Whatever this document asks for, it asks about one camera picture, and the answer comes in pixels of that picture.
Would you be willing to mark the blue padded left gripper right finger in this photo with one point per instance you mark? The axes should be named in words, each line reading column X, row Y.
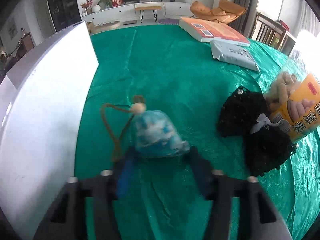
column 258, row 217

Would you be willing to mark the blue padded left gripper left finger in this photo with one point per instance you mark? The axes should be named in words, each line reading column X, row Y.
column 66, row 216

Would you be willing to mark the blue white drawstring pouch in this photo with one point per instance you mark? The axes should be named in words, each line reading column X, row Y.
column 153, row 133

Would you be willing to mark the black knitted fabric item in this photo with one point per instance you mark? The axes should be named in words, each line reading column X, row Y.
column 266, row 146

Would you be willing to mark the white cardboard storage box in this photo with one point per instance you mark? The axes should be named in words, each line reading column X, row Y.
column 42, row 100

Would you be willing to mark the clear jar with yellow label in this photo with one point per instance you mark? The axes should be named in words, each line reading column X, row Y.
column 293, row 100

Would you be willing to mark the grey plastic mailer bag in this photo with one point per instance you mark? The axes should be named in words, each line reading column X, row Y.
column 233, row 54

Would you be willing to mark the green satin table cloth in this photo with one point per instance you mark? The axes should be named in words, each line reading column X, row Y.
column 177, row 75

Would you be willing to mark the dark wooden chair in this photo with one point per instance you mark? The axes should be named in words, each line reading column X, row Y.
column 268, row 31

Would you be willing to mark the orange book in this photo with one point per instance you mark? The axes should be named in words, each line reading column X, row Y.
column 206, row 31

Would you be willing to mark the orange lounge chair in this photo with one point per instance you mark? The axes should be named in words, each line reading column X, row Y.
column 226, row 12

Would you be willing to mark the white vase with red flowers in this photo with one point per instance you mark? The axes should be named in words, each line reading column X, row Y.
column 88, row 7

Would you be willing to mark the grey curtain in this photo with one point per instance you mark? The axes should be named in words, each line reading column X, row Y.
column 244, row 23

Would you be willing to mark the small wooden side table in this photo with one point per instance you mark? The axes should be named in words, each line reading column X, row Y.
column 153, row 8

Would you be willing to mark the white tv cabinet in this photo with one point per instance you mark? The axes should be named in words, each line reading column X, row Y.
column 124, row 13

